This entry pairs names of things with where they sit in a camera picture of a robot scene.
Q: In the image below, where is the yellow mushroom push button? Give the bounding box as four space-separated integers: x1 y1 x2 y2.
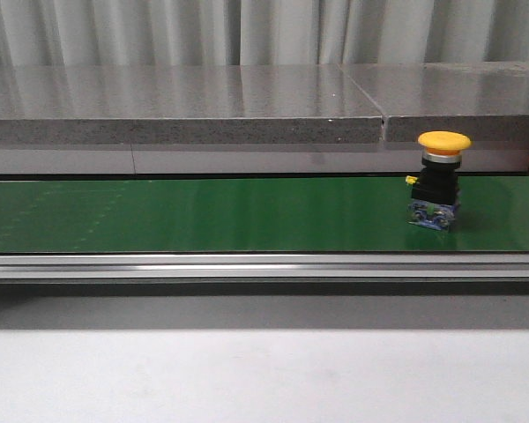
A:
406 130 472 231

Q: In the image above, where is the green conveyor belt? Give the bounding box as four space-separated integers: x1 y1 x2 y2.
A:
0 176 529 254

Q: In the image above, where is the grey stone counter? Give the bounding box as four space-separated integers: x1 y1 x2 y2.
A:
0 62 529 175

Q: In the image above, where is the grey curtain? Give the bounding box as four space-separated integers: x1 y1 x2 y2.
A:
0 1 529 66

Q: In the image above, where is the aluminium conveyor frame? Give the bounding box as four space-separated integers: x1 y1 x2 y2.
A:
0 252 529 286

